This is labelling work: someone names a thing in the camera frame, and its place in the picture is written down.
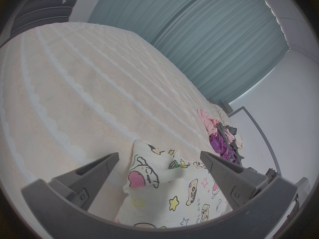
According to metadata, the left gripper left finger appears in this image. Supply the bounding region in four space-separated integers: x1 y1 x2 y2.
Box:
51 152 120 211

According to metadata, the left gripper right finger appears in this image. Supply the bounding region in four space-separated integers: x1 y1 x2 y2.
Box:
200 151 268 212

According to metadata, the white printed pyjama top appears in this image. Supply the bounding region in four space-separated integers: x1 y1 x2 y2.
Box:
114 140 234 230

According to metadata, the pile of clothes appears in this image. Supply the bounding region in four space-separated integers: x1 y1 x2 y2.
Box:
197 108 246 167

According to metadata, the bed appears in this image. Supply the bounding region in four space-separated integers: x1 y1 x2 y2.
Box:
0 21 282 233

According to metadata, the blue-green curtain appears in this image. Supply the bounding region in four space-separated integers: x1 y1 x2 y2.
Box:
87 0 291 106

